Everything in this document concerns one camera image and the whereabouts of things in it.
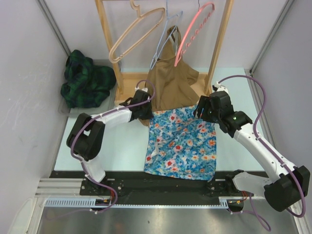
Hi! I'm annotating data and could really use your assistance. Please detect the tan brown skirt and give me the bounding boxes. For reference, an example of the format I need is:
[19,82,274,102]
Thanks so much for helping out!
[147,26,199,112]

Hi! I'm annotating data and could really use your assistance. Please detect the blue floral garment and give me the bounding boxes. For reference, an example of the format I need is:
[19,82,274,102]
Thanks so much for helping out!
[143,106,217,181]

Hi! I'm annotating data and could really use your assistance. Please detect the light blue wire hanger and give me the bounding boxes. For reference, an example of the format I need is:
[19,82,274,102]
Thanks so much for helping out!
[149,0,183,70]

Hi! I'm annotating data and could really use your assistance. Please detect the beige wooden hanger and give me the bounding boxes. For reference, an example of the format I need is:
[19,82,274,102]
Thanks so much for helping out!
[109,0,166,64]

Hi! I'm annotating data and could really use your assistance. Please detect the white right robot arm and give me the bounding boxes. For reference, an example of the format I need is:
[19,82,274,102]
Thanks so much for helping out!
[194,91,311,212]

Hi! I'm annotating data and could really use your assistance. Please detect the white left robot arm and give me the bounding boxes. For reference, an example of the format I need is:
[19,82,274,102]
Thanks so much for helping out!
[66,88,153,195]

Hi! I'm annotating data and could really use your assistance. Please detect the pink plastic hanger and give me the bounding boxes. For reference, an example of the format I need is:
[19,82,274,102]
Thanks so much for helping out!
[174,1,215,67]

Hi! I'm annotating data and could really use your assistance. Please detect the wooden clothes rack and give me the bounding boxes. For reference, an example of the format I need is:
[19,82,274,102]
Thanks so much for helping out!
[95,0,234,110]

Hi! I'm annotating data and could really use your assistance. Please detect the grey plastic bin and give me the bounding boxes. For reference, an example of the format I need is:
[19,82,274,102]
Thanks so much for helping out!
[58,59,122,117]

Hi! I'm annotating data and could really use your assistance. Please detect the green plaid garment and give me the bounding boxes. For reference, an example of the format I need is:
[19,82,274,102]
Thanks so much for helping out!
[60,50,117,108]

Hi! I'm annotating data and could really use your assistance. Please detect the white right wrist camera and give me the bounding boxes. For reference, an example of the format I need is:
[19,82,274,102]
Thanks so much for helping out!
[212,82,229,94]

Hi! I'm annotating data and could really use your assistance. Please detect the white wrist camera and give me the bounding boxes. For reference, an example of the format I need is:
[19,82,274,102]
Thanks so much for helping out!
[212,82,229,94]
[135,87,148,93]

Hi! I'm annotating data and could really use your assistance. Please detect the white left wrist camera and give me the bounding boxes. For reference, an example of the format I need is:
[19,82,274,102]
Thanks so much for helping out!
[135,87,148,93]

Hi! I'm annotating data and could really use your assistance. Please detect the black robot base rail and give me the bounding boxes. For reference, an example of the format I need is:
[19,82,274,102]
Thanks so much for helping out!
[50,171,249,211]

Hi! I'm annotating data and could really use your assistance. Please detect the light blue cable duct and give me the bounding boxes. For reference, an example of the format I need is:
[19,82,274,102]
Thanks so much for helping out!
[45,197,231,209]

